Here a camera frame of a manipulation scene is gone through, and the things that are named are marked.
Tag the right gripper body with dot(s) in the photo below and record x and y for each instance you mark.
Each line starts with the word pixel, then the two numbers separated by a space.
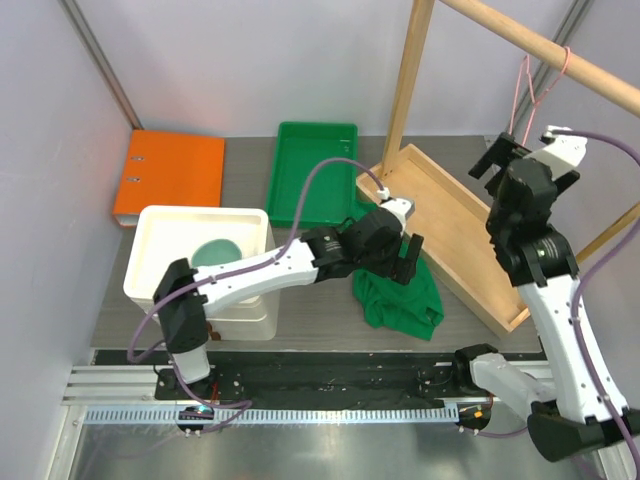
pixel 515 152

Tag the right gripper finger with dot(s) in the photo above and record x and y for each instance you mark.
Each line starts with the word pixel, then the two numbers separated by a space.
pixel 486 161
pixel 493 183

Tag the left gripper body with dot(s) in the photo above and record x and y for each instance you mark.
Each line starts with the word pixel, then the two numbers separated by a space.
pixel 400 269

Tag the green t shirt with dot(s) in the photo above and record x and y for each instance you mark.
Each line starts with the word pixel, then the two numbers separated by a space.
pixel 415 309

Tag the pink wire hanger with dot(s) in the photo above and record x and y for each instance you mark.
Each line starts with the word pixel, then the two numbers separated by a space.
pixel 524 72

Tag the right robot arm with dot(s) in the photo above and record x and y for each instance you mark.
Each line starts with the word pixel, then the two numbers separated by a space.
pixel 584 410

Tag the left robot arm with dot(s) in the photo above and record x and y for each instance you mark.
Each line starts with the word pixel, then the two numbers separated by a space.
pixel 186 296

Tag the wooden clothes rack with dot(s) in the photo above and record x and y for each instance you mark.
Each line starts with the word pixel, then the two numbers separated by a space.
pixel 447 214

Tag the teal ceramic cup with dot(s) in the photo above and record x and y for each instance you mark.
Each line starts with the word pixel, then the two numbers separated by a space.
pixel 216 252

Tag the white stacked containers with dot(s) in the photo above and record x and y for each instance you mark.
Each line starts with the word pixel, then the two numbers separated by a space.
pixel 168 233

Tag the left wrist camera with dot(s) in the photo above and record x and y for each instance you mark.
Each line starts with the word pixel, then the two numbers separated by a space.
pixel 401 208

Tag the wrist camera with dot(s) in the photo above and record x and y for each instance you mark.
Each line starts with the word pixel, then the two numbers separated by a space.
pixel 401 208
pixel 562 153

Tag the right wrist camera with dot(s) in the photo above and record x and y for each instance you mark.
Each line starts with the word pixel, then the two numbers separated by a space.
pixel 562 153

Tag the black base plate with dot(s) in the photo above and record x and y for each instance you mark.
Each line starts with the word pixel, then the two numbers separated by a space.
pixel 334 381

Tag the slotted cable duct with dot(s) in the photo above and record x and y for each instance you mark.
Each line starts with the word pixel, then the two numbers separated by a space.
pixel 169 414

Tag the orange ring binder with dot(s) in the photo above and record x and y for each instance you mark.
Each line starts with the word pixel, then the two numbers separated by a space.
pixel 169 169

